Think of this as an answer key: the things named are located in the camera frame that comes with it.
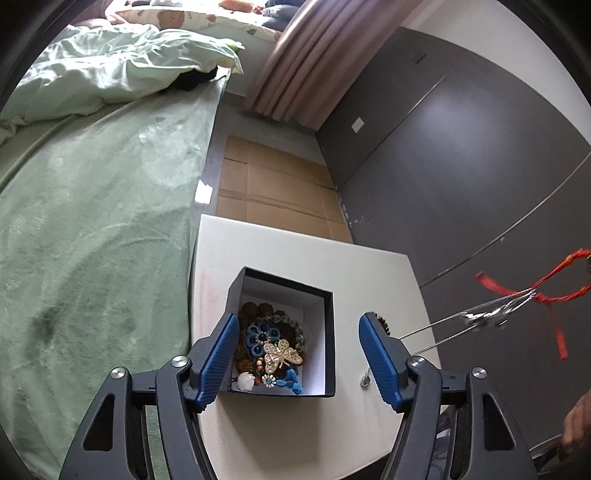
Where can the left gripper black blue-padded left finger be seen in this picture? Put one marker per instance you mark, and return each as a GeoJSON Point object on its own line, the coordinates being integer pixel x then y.
{"type": "Point", "coordinates": [112, 439]}

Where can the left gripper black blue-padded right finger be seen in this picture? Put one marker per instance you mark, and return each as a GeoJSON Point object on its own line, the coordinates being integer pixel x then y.
{"type": "Point", "coordinates": [485, 442]}

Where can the blue flower jewelry piece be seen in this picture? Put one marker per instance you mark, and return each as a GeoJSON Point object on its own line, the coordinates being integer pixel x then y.
{"type": "Point", "coordinates": [256, 334]}

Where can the black jewelry box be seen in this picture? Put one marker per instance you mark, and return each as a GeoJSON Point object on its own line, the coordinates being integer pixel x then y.
{"type": "Point", "coordinates": [303, 313]}

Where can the person's right hand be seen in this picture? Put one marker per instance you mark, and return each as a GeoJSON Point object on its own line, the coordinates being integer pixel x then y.
{"type": "Point", "coordinates": [576, 425]}

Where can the green bed sheet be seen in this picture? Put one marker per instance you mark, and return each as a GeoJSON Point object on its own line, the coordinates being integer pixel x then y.
{"type": "Point", "coordinates": [98, 221]}

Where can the dark grey wardrobe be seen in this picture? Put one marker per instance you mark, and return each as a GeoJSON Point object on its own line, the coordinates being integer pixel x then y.
{"type": "Point", "coordinates": [485, 186]}

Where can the brown cardboard floor sheet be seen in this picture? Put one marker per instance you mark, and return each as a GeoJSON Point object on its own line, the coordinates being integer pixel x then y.
{"type": "Point", "coordinates": [268, 187]}

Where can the light green duvet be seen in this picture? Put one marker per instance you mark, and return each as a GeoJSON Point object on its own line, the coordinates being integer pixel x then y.
{"type": "Point", "coordinates": [84, 69]}

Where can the pink curtain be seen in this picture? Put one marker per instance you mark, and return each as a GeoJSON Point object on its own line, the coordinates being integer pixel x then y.
{"type": "Point", "coordinates": [320, 54]}

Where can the bear print pillow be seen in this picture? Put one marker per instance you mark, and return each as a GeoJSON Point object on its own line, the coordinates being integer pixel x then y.
{"type": "Point", "coordinates": [200, 19]}

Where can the white wall switch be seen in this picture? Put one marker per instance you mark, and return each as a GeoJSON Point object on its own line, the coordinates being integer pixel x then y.
{"type": "Point", "coordinates": [357, 125]}

